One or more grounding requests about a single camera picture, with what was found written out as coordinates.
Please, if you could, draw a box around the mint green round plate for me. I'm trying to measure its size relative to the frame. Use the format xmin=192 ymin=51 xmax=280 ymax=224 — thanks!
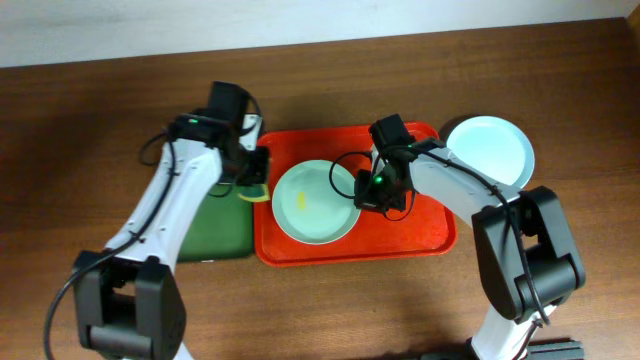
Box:
xmin=271 ymin=160 xmax=360 ymax=245

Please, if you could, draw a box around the green yellow sponge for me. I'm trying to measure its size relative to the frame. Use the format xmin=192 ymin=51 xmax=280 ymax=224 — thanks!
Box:
xmin=238 ymin=184 xmax=271 ymax=203

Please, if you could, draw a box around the light blue round plate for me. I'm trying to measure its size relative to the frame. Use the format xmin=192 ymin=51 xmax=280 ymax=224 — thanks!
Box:
xmin=439 ymin=115 xmax=535 ymax=186

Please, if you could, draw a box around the white round plate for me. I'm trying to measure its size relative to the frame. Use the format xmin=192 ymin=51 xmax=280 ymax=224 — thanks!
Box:
xmin=513 ymin=164 xmax=534 ymax=188

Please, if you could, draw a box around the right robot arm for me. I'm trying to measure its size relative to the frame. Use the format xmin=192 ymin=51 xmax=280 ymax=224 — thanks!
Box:
xmin=354 ymin=114 xmax=586 ymax=360

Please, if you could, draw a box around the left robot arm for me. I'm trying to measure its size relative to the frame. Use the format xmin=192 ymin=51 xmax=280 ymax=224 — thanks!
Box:
xmin=69 ymin=81 xmax=269 ymax=360

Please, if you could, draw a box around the dark green plastic tray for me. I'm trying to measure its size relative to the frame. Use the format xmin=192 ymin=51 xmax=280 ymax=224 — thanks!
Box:
xmin=178 ymin=184 xmax=254 ymax=263

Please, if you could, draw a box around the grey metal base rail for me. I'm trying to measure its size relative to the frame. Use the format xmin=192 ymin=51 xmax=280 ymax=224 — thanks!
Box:
xmin=526 ymin=341 xmax=585 ymax=360

